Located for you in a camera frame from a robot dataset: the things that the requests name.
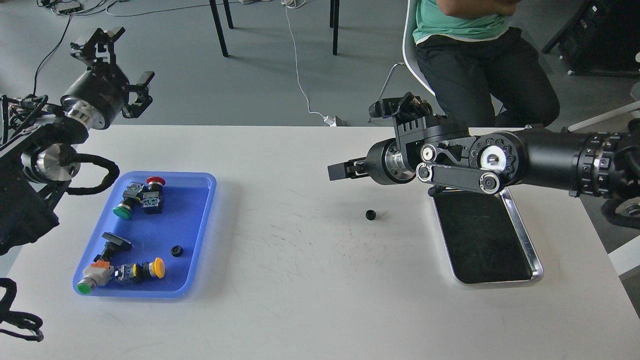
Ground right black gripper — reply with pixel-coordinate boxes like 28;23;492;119
327;139;416;186

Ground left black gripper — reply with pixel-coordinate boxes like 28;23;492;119
61;26;155;130

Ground small black gear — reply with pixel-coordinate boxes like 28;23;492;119
170;244;184;257
365;209;377;221

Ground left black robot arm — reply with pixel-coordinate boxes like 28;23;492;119
0;27;154;255

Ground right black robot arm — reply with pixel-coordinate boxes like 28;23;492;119
327;92;639;229

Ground power strip on floor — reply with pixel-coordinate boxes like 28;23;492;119
36;0;83;16

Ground white chair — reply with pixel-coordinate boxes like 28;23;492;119
367;0;506;127

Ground steel metal tray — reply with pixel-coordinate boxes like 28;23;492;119
432;189;544;286

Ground black table legs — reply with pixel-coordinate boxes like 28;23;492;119
206;0;341;58

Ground seated person green shirt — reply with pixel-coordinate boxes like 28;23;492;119
413;0;560;128

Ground blue plastic tray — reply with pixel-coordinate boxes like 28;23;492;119
71;171;217;299

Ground green grey push button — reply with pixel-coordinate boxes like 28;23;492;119
75;260;115;296

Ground black equipment case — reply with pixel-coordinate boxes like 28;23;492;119
541;0;640;78

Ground white floor cable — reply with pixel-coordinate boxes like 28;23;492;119
282;0;347;127

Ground black floor cable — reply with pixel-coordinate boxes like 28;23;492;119
30;15;75;98

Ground red push button switch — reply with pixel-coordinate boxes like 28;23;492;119
141;176;166;215

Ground green push button switch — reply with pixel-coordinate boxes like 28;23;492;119
112;181;146;220

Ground black selector switch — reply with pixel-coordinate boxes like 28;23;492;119
93;232;133;263

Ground yellow push button switch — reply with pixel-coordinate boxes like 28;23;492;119
113;257;166;286

